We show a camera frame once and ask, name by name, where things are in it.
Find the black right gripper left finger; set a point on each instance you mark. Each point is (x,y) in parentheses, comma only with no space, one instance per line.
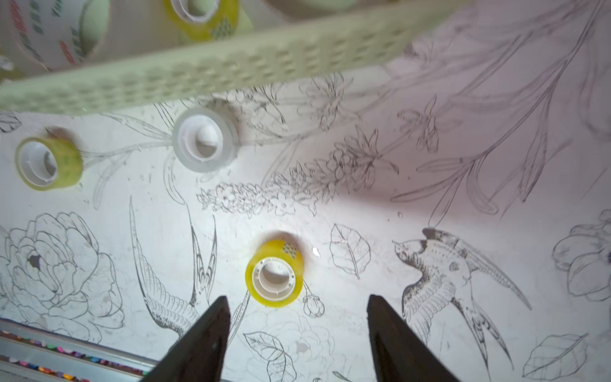
(199,355)

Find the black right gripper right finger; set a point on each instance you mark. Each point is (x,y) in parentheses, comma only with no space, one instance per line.
(397,353)

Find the large clear tape roll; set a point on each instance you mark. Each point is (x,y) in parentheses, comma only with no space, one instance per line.
(41,36)

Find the aluminium front rail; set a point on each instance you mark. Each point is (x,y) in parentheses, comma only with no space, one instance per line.
(29,354)

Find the pale green perforated storage basket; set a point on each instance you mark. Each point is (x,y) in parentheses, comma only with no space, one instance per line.
(287,53)

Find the small clear tape roll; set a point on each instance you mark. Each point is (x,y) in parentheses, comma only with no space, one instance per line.
(204,141)

